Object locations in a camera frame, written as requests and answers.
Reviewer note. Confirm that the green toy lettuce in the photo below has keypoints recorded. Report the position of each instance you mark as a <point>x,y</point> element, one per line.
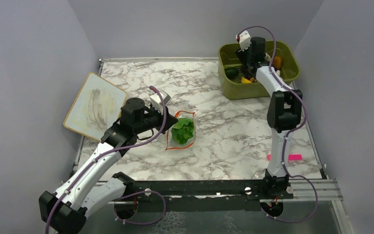
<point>183,131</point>

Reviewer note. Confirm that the orange toy fruit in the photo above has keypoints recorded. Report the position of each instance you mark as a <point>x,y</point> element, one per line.
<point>277,62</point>

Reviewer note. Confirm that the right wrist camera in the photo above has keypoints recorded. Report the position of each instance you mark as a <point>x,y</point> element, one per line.
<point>244,40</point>

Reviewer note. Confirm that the small whiteboard wooden frame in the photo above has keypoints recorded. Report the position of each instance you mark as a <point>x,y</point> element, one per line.
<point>95,108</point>

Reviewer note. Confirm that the green plastic bin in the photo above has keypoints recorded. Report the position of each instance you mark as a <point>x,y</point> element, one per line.
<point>264,84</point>

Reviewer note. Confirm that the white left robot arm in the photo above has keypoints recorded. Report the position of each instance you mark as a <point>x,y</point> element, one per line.
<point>67,208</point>

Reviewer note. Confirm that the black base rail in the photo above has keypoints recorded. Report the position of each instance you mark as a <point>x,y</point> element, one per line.
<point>202,195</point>

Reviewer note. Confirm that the clear zip bag orange zipper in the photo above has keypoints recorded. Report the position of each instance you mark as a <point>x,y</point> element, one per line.
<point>171,144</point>

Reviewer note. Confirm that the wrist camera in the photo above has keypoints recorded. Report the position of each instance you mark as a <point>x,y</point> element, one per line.
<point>156,101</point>
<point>244,40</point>

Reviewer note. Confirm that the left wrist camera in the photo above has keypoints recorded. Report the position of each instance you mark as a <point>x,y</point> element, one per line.
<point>156,101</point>

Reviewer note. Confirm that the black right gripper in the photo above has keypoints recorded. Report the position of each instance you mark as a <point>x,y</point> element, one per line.
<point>241,55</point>

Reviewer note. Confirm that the green toy avocado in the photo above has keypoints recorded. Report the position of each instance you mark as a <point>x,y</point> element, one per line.
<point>231,72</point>

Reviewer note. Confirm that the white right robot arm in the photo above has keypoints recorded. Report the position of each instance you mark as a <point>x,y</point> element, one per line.
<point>284,112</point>

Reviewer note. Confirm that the yellow toy pepper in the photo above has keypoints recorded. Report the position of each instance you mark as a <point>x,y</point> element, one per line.
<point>247,80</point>

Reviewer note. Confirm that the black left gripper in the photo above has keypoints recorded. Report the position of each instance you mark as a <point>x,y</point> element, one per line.
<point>170,120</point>

